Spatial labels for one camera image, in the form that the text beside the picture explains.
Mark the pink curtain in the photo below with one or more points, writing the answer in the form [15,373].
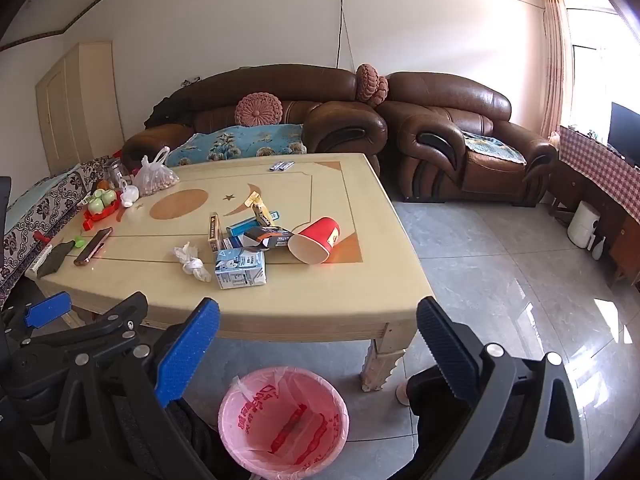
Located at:
[554,60]

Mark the small white object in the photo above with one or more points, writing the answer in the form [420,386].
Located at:
[129,196]

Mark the brown leather armchair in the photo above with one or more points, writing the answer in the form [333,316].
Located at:
[445,105]

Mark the white crumpled tissue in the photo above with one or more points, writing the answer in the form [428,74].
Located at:
[192,262]

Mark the cream wardrobe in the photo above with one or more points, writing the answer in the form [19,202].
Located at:
[77,105]

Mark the smartphone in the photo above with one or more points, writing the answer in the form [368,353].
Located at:
[93,246]

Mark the window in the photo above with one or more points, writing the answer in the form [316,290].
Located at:
[592,75]

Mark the black orange carton box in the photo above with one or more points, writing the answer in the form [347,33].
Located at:
[270,237]

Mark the black television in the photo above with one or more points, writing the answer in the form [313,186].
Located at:
[625,132]

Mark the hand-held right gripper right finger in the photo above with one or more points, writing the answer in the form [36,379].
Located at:
[447,350]

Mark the plastic bag of nuts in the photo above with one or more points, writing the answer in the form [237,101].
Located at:
[156,177]

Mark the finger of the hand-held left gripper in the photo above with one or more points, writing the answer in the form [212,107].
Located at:
[122,320]
[47,308]

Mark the small blue box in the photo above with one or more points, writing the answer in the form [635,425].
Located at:
[242,228]

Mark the narrow patterned box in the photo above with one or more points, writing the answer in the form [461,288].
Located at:
[215,232]

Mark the white blue-striped medicine box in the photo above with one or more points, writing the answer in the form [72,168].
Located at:
[232,244]

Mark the red fruit tray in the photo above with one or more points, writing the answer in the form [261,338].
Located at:
[102,212]

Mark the person's light shoe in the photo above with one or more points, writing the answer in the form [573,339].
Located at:
[402,391]

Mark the dark floral sofa cover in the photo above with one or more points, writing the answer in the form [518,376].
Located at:
[35,205]

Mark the black clothing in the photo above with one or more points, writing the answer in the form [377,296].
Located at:
[167,112]

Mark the pink round cushion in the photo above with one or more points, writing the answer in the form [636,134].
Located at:
[370,82]
[259,109]

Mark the blue seat cover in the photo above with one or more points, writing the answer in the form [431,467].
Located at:
[492,147]

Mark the beige wooden table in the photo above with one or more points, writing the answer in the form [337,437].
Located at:
[300,327]

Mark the red checked tablecloth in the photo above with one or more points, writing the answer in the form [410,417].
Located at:
[595,160]

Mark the white bottle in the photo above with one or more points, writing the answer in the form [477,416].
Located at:
[598,249]

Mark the brown wooden cabinet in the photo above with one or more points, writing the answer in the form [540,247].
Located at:
[575,190]

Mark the white round appliance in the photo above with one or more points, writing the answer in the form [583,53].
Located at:
[582,225]

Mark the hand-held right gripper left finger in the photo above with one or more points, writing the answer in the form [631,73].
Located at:
[187,350]

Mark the brown leather sofa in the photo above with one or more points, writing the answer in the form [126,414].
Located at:
[280,90]

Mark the blue white milk carton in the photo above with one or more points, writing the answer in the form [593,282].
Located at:
[240,270]

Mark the person's black pants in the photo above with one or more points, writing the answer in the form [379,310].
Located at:
[417,395]

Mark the glass jar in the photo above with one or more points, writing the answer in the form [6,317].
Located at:
[118,171]

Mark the golden candy wrapper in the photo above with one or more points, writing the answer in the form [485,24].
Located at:
[251,202]

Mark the red paper cup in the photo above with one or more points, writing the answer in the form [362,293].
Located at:
[316,240]

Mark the blue floral blanket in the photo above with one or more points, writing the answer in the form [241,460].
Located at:
[235,142]

